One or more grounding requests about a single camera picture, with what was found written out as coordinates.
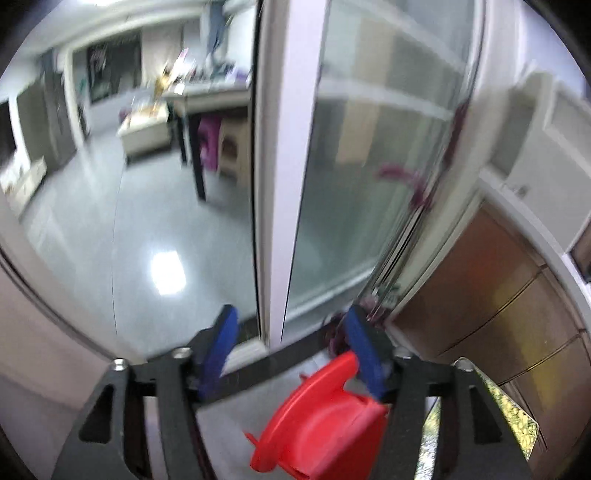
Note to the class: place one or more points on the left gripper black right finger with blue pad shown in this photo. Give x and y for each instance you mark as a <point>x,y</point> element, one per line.
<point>403,382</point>

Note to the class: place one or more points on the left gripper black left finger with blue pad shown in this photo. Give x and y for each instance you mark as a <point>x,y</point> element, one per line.
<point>108,439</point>

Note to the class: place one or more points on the brown kitchen cabinet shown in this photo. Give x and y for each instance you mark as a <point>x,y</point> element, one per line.
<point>499,299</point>

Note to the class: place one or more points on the floral landscape floor mat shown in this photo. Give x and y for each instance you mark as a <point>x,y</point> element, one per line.
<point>475,432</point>

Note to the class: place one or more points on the white coffee table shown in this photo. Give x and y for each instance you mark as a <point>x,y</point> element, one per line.
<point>145,130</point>

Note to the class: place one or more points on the purple plastic stool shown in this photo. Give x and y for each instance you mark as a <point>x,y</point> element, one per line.
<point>208,134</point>

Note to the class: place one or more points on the white dining table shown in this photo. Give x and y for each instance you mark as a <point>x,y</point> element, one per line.
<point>191,102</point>

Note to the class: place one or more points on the glass sliding door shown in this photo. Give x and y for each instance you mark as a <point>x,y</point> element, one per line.
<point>371,123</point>

